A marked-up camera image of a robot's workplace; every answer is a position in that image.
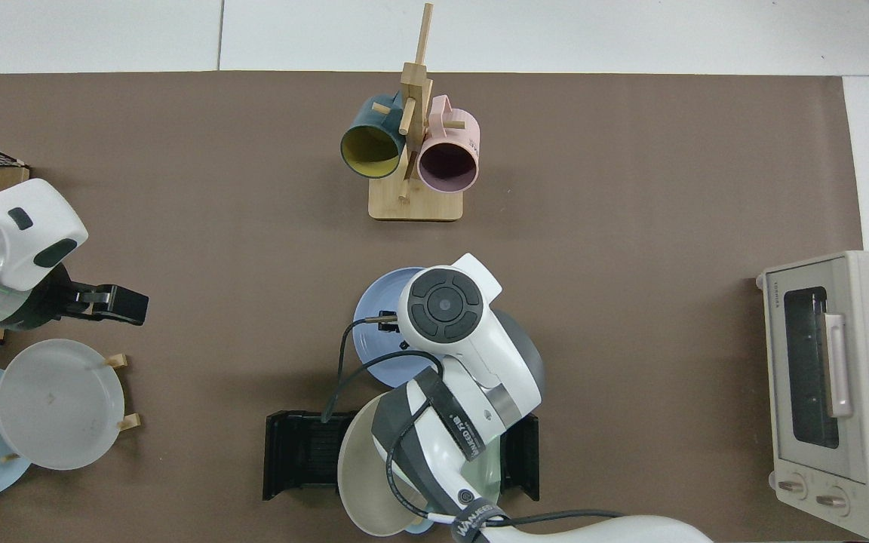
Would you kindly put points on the wooden plate rack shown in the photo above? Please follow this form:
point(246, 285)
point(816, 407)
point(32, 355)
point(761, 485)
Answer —
point(129, 422)

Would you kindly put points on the grey plate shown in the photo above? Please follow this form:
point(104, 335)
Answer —
point(50, 400)

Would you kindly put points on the black dish rack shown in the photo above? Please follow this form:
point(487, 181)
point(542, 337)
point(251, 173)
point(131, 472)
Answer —
point(299, 452)

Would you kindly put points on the beige plate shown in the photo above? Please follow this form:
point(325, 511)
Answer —
point(359, 483)

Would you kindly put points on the pale green plate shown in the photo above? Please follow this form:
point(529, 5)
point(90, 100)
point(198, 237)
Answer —
point(489, 483)

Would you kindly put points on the wooden cup stand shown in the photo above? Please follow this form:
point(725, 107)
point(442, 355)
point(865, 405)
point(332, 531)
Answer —
point(416, 205)

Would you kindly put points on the pink cup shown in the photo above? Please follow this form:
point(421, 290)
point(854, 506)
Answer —
point(449, 136)

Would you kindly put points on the dark teal cup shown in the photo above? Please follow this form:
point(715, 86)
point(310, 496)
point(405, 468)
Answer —
point(363, 121)

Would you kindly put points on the small blue round thing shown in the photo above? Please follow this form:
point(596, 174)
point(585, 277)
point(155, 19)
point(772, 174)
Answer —
point(421, 528)

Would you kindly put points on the brown table cloth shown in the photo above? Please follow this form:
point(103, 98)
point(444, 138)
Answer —
point(631, 339)

